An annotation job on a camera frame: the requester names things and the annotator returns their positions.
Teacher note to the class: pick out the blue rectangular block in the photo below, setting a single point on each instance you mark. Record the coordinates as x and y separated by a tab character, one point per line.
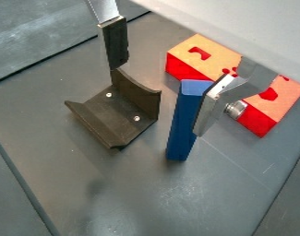
181	137

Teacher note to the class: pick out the black curved cradle holder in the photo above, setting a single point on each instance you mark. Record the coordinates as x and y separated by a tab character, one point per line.
120	113

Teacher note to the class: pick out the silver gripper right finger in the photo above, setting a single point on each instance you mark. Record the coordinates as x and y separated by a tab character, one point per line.
254	79

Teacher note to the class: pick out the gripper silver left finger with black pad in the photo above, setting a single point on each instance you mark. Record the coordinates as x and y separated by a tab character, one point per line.
113	26

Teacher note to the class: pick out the red shape-sorting board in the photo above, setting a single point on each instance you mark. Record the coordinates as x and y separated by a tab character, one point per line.
256	106

